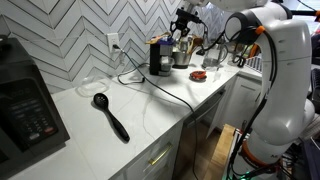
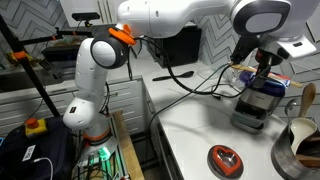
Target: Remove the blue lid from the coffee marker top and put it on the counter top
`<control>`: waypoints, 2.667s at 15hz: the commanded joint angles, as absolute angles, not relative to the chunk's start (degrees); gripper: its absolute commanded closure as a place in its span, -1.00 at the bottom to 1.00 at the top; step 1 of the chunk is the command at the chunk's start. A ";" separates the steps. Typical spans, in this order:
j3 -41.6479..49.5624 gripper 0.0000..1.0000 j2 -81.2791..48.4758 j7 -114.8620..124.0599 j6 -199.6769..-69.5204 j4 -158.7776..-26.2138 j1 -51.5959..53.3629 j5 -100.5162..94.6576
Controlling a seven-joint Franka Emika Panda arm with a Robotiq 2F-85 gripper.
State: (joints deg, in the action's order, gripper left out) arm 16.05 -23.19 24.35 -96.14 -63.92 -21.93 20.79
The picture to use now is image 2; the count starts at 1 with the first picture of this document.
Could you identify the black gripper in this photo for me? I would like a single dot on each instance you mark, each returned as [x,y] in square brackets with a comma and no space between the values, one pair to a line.
[268,55]

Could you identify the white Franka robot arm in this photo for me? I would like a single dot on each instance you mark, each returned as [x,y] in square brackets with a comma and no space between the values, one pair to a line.
[166,16]

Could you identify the wooden spatula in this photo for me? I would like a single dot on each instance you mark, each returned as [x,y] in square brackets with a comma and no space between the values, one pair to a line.
[283,79]

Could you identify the metal spoon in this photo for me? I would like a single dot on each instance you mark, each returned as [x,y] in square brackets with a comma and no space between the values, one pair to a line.
[290,106]

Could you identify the wooden spoon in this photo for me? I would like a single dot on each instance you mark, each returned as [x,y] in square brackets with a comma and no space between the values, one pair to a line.
[307,96]

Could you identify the clear glass bowl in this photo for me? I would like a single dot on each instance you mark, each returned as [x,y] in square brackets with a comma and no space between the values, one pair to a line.
[208,72]

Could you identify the white silicone spatula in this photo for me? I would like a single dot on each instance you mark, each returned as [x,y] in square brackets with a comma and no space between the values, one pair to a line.
[301,131]

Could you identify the metal utensil holder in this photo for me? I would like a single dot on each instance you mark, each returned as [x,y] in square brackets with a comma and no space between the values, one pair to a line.
[283,156]

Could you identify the black slotted spoon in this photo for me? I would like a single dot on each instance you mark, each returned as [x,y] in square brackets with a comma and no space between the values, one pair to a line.
[173,76]

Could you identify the black microwave oven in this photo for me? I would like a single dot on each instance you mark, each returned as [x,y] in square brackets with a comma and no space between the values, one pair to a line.
[176,46]

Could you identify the orange heart cookie cutter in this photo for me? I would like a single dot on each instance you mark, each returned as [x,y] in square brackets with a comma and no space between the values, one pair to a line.
[217,159]

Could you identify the dark round dish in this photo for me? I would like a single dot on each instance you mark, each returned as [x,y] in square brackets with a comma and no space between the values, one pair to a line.
[210,165]

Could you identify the white drawer cabinet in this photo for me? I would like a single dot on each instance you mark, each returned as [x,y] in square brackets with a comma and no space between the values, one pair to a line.
[130,100]

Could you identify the wooden board edge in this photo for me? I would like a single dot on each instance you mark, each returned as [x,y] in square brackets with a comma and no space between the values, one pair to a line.
[128,150]

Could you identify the black bag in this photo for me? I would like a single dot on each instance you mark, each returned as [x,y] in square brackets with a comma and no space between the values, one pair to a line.
[50,146]

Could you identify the black tripod stand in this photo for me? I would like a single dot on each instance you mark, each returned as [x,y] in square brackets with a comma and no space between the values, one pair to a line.
[33,80]

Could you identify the yellow emergency stop button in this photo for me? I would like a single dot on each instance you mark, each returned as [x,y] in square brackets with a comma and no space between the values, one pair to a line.
[35,126]

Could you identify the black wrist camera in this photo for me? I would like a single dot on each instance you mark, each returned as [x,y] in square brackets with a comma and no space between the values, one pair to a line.
[244,50]

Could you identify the black camera on stand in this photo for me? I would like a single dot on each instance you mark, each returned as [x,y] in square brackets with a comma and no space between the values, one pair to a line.
[85,16]

